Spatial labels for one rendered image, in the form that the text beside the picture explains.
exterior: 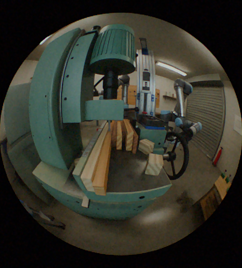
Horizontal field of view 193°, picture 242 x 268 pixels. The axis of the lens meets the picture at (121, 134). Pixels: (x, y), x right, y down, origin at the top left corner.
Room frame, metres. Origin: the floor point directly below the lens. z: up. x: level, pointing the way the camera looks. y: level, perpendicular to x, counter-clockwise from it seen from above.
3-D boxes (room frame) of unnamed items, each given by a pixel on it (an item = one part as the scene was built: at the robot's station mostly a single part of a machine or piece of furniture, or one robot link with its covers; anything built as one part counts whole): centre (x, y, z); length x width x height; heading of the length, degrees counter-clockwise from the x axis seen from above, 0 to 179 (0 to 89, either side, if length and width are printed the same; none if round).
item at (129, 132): (0.33, -0.03, 0.94); 0.18 x 0.02 x 0.07; 3
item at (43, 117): (0.28, 0.34, 1.16); 0.22 x 0.22 x 0.72; 3
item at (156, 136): (0.38, -0.14, 0.92); 0.15 x 0.13 x 0.09; 3
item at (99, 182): (0.40, 0.05, 0.92); 0.67 x 0.02 x 0.04; 3
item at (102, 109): (0.30, 0.07, 1.03); 0.14 x 0.07 x 0.09; 93
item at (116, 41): (0.30, 0.05, 1.35); 0.18 x 0.18 x 0.31
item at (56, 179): (0.29, 0.17, 0.76); 0.57 x 0.45 x 0.09; 93
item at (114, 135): (0.36, 0.03, 0.92); 0.19 x 0.02 x 0.05; 3
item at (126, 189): (0.38, -0.06, 0.87); 0.61 x 0.30 x 0.06; 3
